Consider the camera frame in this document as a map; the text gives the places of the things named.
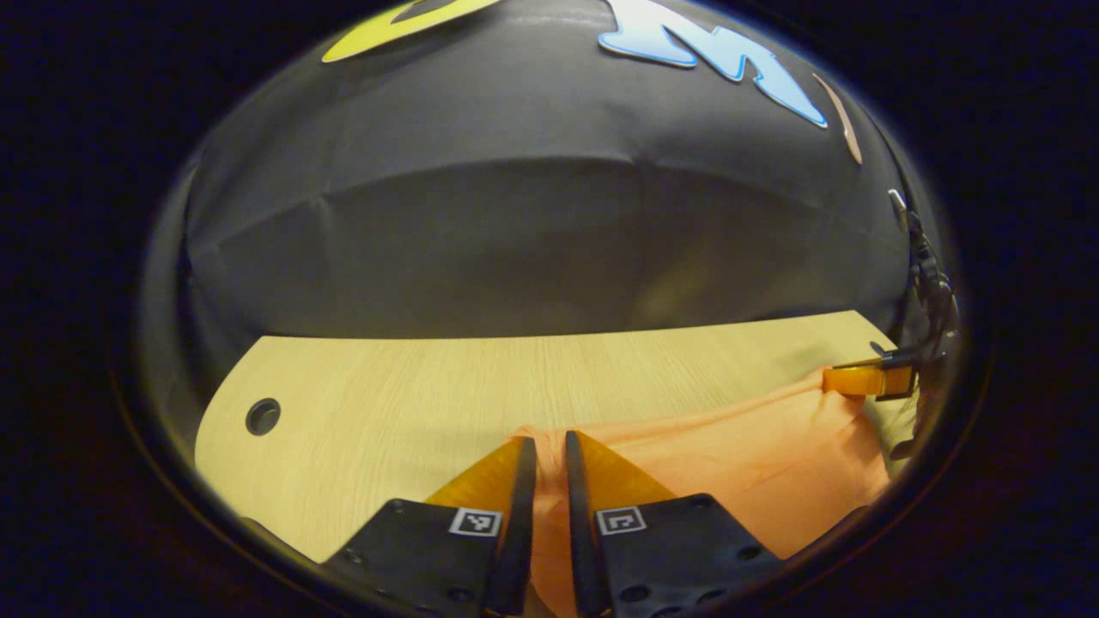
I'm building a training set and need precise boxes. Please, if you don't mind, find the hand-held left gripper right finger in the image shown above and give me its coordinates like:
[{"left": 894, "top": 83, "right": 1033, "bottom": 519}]
[{"left": 564, "top": 431, "right": 782, "bottom": 618}]

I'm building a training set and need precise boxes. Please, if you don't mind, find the black backdrop cloth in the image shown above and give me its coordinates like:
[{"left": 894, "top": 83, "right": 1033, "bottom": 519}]
[{"left": 142, "top": 0, "right": 954, "bottom": 413}]

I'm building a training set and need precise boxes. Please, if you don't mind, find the orange polo T-shirt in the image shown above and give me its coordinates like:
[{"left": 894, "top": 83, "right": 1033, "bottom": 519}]
[{"left": 515, "top": 369, "right": 894, "bottom": 618}]

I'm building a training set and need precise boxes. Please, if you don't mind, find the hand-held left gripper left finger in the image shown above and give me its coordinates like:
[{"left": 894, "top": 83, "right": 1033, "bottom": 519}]
[{"left": 331, "top": 436, "right": 539, "bottom": 618}]

